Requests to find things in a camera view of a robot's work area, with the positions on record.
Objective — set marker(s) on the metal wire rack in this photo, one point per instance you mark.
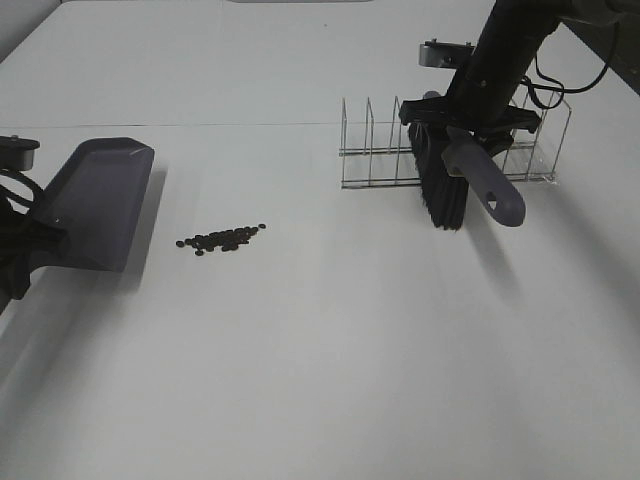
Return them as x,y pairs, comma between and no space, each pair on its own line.
377,153

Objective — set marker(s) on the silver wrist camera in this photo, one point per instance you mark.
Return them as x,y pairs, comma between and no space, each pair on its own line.
17,153
445,55

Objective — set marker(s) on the purple plastic dustpan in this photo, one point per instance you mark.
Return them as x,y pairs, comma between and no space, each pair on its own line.
96,199

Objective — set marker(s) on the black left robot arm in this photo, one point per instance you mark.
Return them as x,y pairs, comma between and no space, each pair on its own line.
14,201

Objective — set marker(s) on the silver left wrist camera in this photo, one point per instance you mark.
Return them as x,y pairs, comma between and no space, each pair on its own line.
17,153

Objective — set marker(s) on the purple hand brush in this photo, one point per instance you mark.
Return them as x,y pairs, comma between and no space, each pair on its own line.
451,162

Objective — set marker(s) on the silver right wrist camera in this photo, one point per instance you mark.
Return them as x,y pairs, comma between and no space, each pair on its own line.
445,55

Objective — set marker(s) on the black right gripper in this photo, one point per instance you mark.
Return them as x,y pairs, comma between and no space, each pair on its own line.
494,130

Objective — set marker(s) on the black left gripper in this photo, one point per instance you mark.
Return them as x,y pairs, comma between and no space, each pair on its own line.
21,238

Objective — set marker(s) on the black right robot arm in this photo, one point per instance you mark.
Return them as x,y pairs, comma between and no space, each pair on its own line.
488,73

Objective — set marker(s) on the pile of coffee beans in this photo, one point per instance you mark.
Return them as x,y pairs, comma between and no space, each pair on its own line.
226,240

